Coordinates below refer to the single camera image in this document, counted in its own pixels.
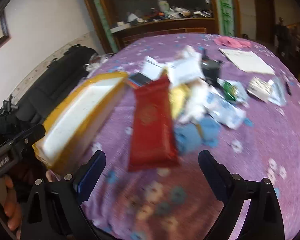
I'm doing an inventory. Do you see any blue cloth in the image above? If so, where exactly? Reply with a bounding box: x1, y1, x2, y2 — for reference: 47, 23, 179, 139
174, 116, 221, 155

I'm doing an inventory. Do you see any red foil snack packet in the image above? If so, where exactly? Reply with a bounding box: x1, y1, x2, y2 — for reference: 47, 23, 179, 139
128, 75, 179, 172

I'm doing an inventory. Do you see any white towel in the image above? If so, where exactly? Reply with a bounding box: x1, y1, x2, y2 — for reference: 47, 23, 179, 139
179, 79, 210, 124

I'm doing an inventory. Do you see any green white snack packet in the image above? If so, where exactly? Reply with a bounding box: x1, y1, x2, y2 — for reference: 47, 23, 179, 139
217, 79, 249, 105

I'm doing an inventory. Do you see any white mailer pouch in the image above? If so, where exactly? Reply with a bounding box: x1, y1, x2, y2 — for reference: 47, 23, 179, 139
165, 53, 204, 88

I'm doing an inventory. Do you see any person left hand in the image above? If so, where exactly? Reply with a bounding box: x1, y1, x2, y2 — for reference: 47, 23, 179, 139
4, 175, 22, 239

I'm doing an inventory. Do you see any purple floral tablecloth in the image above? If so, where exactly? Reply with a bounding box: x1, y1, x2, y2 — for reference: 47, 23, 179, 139
78, 32, 300, 240

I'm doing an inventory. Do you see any yellow taped foam box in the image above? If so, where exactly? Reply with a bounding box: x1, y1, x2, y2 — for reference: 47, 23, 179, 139
33, 72, 128, 175

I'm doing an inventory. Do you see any silver foil packet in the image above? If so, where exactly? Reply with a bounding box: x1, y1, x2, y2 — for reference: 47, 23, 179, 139
268, 76, 287, 107

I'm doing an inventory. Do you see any black sofa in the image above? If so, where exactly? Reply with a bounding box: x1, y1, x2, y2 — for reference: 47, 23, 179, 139
15, 44, 97, 124

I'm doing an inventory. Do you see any black motor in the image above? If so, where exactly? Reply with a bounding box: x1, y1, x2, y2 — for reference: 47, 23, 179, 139
201, 48, 223, 87

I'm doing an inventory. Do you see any white paper sheet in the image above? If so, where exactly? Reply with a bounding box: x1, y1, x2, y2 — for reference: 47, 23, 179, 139
219, 48, 275, 75

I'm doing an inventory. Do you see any pink cloth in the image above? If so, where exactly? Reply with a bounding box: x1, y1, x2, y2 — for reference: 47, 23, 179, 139
214, 36, 251, 49

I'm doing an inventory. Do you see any wooden cabinet with mirror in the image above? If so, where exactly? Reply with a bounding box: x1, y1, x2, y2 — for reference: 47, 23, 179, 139
84, 0, 242, 53

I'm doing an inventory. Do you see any white jug on cabinet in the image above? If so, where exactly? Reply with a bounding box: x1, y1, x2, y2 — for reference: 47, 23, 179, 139
158, 0, 170, 13

